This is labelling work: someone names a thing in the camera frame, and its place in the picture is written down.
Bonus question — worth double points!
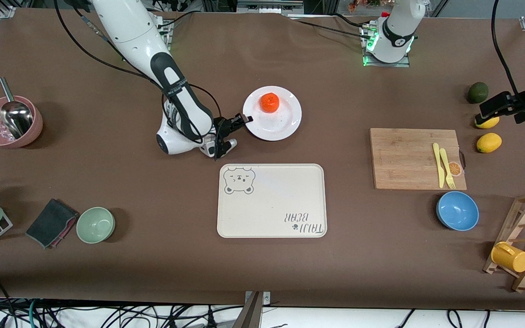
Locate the orange toy fruit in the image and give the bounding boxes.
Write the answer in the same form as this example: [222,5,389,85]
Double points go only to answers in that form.
[261,93,280,113]

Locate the white round plate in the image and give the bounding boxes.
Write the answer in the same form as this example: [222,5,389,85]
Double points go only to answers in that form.
[243,86,302,141]

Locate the dark green avocado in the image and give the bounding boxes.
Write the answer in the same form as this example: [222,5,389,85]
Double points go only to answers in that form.
[467,82,489,104]

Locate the yellow plastic fork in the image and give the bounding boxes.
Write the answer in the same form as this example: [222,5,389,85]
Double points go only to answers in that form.
[439,148,456,190]

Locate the cream bear print tray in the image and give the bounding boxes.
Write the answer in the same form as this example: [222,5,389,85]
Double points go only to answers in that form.
[217,164,327,238]

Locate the yellow plastic knife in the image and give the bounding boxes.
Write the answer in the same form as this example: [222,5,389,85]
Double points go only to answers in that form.
[432,143,446,189]

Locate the wooden cup rack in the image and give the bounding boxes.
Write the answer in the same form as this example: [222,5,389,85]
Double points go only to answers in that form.
[483,193,525,293]

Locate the wooden cutting board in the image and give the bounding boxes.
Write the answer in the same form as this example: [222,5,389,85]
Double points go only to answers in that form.
[370,128,467,190]

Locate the blue bowl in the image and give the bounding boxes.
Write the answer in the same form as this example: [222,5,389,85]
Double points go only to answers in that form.
[436,191,479,231]

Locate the grey metal box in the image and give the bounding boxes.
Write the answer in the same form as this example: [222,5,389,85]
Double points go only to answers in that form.
[237,0,304,14]

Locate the yellow mug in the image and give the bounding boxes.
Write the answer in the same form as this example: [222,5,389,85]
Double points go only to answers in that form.
[491,242,525,273]

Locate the pale green bowl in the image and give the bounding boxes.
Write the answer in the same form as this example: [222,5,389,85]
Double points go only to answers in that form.
[76,207,116,244]

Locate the dark grey folded cloth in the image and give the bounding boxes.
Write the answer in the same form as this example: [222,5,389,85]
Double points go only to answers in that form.
[26,199,79,249]

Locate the metal scoop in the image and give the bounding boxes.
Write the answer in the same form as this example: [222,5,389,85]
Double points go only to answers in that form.
[0,77,34,139]

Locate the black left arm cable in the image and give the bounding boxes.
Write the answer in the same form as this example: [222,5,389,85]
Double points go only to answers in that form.
[492,0,519,97]

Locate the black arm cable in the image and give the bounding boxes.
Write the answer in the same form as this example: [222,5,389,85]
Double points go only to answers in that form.
[492,0,519,97]
[54,0,224,160]

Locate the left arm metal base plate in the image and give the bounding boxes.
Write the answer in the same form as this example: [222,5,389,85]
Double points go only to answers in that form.
[363,51,411,68]

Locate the black base power cable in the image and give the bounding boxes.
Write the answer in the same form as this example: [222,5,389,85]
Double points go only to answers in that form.
[290,18,369,38]

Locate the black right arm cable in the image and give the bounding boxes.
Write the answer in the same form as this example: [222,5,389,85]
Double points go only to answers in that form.
[54,0,224,160]

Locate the metal table edge bracket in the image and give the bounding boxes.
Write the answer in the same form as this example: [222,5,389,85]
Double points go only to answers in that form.
[244,292,271,307]

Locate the dark camera mount post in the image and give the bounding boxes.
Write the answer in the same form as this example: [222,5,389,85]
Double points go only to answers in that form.
[232,292,263,328]

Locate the green floor cable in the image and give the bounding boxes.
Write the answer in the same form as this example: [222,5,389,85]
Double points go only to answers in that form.
[28,300,41,328]

